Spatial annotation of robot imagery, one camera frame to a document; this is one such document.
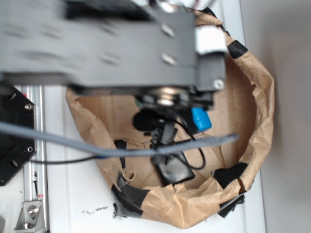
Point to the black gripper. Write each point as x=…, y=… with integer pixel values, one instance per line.
x=163, y=106

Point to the green dimpled ball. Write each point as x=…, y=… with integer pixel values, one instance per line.
x=138, y=103

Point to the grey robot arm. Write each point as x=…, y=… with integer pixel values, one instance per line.
x=165, y=55

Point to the blue plastic bottle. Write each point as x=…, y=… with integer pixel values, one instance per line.
x=201, y=119

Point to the black square pouch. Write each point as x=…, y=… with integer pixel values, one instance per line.
x=173, y=169

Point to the aluminium extrusion rail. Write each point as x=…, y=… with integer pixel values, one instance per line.
x=35, y=175

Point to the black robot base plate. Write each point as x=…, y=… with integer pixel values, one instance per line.
x=17, y=117

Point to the metal corner bracket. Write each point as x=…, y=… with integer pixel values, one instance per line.
x=31, y=218

